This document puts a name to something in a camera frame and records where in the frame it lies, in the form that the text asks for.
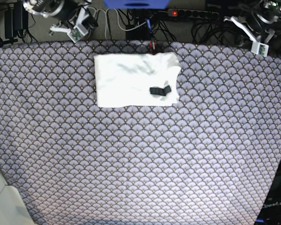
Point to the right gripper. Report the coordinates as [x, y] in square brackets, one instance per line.
[75, 19]

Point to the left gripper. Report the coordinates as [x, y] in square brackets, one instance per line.
[256, 26]

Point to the white printed T-shirt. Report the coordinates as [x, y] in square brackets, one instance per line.
[136, 79]

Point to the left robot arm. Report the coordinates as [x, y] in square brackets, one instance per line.
[274, 7]

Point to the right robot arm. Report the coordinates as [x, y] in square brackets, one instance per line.
[40, 7]

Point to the red table clamp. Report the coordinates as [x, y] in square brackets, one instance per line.
[153, 48]

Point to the black power strip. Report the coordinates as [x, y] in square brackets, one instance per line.
[186, 13]

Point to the grey fan-pattern tablecloth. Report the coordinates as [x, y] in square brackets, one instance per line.
[210, 159]

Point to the black OpenArm box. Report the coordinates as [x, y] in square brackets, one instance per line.
[270, 213]

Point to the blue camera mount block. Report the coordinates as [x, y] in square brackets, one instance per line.
[136, 4]

